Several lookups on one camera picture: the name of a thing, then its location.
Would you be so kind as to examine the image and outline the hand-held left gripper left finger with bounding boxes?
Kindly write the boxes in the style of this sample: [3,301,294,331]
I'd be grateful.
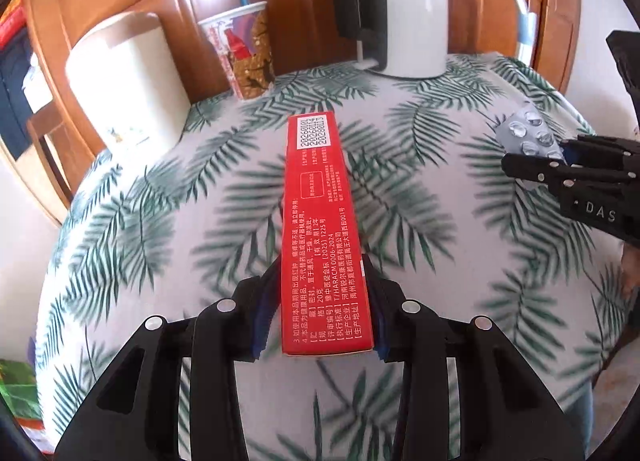
[54,261,283,461]

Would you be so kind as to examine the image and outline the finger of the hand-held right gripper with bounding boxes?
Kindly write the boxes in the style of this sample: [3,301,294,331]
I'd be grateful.
[501,154,640,192]
[559,135,640,169]

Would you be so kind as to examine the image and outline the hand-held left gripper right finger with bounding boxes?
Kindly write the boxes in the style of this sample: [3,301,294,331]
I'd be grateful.
[362,253,586,461]

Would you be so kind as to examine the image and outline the silver blister pack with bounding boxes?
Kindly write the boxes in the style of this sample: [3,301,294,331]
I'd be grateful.
[495,104,566,164]

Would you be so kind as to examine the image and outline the red medicine box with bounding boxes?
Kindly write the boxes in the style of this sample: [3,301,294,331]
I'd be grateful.
[281,114,375,357]

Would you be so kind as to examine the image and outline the person's right forearm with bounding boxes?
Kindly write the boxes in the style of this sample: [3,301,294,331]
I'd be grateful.
[621,246,640,332]

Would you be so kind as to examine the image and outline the leaf print tablecloth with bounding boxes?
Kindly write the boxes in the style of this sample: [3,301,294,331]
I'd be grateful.
[34,54,626,461]

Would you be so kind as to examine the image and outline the green printed bag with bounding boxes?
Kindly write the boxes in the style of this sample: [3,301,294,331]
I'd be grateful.
[0,358,43,424]

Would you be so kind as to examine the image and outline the red printed paper cup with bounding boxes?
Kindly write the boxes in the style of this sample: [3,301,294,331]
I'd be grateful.
[197,1,277,101]

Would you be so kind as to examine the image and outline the white cylindrical canister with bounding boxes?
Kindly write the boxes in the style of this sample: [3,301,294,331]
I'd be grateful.
[65,11,192,158]

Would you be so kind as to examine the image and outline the wooden chair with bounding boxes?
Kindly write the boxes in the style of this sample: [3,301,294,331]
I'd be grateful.
[25,111,77,209]

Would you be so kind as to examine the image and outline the dark blue jacket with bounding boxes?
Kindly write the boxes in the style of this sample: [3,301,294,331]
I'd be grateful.
[0,34,48,159]

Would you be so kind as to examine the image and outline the white and blue handle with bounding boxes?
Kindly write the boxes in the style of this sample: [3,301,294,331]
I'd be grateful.
[500,0,540,64]

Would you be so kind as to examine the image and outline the white kettle with black handle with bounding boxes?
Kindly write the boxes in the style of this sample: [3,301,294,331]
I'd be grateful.
[327,0,449,79]

